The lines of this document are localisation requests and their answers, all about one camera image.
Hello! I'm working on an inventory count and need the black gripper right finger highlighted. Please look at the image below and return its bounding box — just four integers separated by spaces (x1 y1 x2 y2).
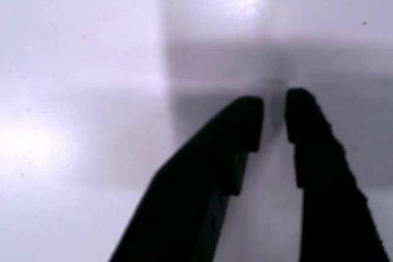
284 87 391 262

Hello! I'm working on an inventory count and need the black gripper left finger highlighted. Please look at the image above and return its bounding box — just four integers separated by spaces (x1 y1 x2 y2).
109 96 265 262

